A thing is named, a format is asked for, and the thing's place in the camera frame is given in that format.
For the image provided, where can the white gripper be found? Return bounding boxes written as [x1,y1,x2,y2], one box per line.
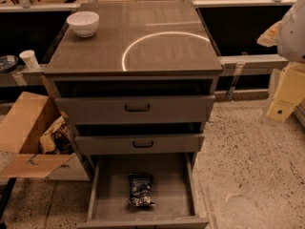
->
[266,62,305,122]

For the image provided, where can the blue chip bag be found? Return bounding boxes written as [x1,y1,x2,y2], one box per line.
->
[128,174,154,207]

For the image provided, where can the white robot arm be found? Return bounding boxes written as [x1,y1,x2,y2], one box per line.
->
[266,0,305,122]

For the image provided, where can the grey top drawer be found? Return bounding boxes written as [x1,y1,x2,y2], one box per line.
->
[56,95,214,124]

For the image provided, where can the grey middle drawer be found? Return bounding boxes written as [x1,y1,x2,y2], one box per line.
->
[75,134,204,155]

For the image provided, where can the grey drawer cabinet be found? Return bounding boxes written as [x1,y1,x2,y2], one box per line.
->
[43,0,224,229]

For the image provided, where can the grey open bottom drawer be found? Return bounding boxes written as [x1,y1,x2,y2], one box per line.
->
[76,152,210,229]

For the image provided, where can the white ceramic bowl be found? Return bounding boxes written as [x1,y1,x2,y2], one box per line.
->
[67,11,99,37]

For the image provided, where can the snack bags in box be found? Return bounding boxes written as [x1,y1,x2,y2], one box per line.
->
[39,116,73,155]

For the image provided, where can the open cardboard box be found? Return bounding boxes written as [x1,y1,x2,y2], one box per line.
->
[0,92,90,180]

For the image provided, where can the white paper cup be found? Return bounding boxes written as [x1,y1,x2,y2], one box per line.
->
[19,50,39,70]

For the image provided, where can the dark round lid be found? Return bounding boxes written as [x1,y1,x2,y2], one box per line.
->
[0,55,18,73]

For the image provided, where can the grey metal shelf rail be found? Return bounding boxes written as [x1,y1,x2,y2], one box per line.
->
[219,54,288,76]

